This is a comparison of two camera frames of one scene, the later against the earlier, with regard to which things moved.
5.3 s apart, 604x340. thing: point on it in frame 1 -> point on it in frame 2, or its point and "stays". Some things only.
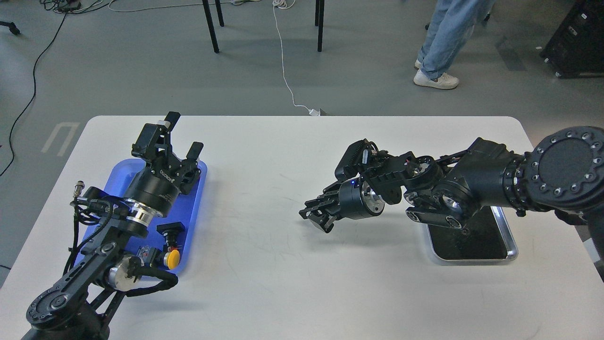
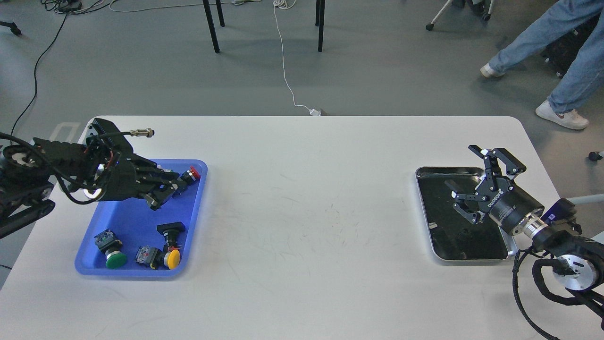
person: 450,28 -> 584,77
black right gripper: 355,199 -> 508,205
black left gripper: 157,187 -> 121,170
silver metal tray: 485,238 stays
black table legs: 318,8 stays
